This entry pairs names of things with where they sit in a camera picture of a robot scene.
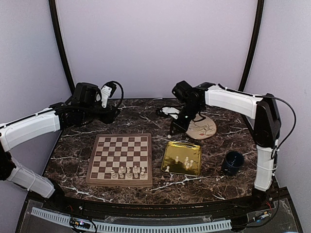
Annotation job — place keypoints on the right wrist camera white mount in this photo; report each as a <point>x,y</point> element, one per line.
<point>168,112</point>

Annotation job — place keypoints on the dark blue mug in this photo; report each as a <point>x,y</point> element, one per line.
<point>232,163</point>

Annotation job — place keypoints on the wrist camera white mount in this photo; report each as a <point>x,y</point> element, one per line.
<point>107,91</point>
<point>168,112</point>

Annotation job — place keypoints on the wooden chess board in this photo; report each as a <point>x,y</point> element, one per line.
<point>111,151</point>

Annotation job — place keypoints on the gold metal tray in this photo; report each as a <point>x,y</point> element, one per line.
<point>182,150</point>

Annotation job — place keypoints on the black frame post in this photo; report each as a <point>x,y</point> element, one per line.
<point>253,45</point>
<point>60,44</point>

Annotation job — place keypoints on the beige floral ceramic plate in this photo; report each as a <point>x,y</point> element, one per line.
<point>202,127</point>

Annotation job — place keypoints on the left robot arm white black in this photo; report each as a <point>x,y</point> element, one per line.
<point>87,103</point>

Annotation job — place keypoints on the white chess queen piece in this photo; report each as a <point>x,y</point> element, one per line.
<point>113,174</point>

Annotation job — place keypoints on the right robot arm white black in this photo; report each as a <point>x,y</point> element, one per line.
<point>260,113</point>

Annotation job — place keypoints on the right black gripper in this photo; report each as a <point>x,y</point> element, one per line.
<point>181,127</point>

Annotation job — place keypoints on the left black frame post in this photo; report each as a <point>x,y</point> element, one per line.
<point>60,44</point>

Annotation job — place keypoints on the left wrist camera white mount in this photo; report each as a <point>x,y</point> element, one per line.
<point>107,91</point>

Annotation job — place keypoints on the white cable duct strip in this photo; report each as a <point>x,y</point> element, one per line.
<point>96,226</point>

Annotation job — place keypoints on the white chess king piece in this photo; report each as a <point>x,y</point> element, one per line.
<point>120,175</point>

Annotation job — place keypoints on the right black frame post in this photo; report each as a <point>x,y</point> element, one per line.
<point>253,45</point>

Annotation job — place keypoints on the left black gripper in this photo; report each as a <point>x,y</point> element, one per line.
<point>110,115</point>

